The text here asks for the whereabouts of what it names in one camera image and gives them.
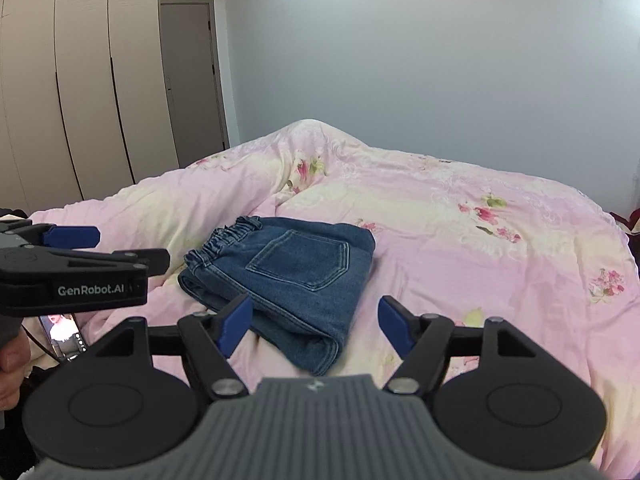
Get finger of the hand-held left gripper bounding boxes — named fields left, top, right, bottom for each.
left=52, top=248, right=171, bottom=278
left=0, top=221, right=101, bottom=252

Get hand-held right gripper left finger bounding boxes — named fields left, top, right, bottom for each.
left=102, top=294, right=254, bottom=401

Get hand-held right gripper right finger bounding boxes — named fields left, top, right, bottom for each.
left=377, top=296, right=537, bottom=395

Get blue denim pants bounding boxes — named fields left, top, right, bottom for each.
left=178, top=215, right=376, bottom=377

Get person's left hand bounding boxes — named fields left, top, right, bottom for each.
left=0, top=332, right=24, bottom=412

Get black smartphone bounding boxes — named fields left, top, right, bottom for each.
left=38, top=312, right=89, bottom=363

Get pink floral duvet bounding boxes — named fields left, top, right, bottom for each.
left=27, top=119, right=640, bottom=480

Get beige wardrobe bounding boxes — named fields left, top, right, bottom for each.
left=0, top=0, right=181, bottom=217

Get grey door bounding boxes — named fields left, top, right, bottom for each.
left=159, top=0, right=231, bottom=169

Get red cloth item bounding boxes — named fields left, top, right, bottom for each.
left=611, top=209, right=640, bottom=237

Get black cable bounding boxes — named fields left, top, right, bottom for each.
left=21, top=316, right=63, bottom=367

